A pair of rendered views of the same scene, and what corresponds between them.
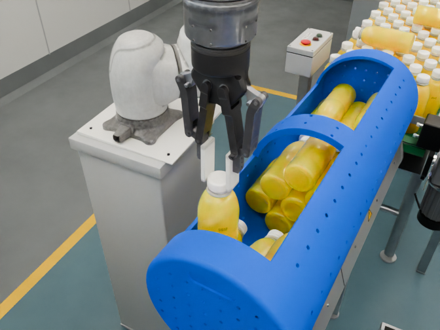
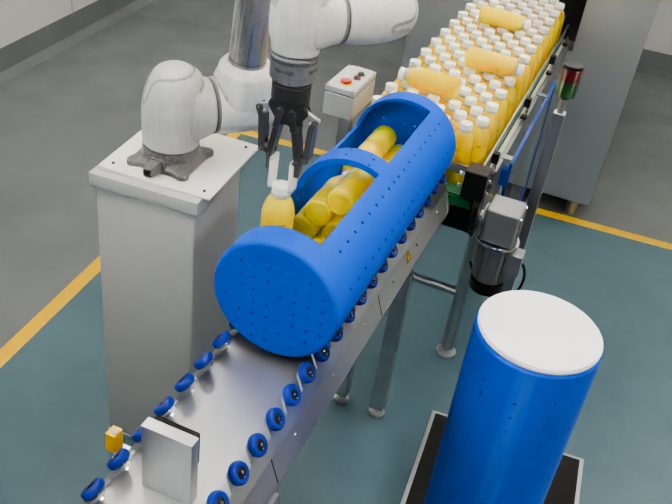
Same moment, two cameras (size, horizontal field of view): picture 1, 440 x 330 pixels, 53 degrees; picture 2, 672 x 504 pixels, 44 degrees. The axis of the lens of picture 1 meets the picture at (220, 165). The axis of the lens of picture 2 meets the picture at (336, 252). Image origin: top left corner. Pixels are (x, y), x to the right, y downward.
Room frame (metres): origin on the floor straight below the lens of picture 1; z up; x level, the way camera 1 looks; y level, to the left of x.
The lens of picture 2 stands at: (-0.92, 0.20, 2.16)
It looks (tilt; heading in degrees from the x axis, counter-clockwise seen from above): 35 degrees down; 347
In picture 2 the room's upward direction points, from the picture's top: 8 degrees clockwise
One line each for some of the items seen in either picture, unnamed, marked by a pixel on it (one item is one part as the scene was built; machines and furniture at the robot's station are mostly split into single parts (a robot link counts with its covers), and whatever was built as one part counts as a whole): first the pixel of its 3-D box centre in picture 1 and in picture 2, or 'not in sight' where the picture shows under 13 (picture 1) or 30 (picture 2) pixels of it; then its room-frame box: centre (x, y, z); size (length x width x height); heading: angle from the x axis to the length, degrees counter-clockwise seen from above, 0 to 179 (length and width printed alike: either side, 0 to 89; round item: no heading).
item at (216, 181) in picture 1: (219, 181); (281, 187); (0.53, 0.00, 1.29); 0.04 x 0.04 x 0.02
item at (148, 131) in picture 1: (139, 117); (167, 152); (1.11, 0.24, 1.04); 0.22 x 0.18 x 0.06; 152
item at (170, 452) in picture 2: not in sight; (172, 459); (0.07, 0.21, 1.00); 0.10 x 0.04 x 0.15; 59
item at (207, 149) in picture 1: (207, 159); (273, 169); (0.54, 0.02, 1.33); 0.03 x 0.01 x 0.07; 149
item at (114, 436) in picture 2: not in sight; (126, 444); (0.18, 0.30, 0.92); 0.08 x 0.03 x 0.05; 59
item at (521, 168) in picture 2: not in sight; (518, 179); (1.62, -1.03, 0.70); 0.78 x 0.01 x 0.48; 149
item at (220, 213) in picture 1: (217, 226); (276, 228); (0.52, 0.00, 1.19); 0.07 x 0.07 x 0.19
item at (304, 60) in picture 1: (309, 52); (349, 91); (1.54, -0.33, 1.05); 0.20 x 0.10 x 0.10; 149
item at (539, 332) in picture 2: not in sight; (539, 330); (0.38, -0.58, 1.03); 0.28 x 0.28 x 0.01
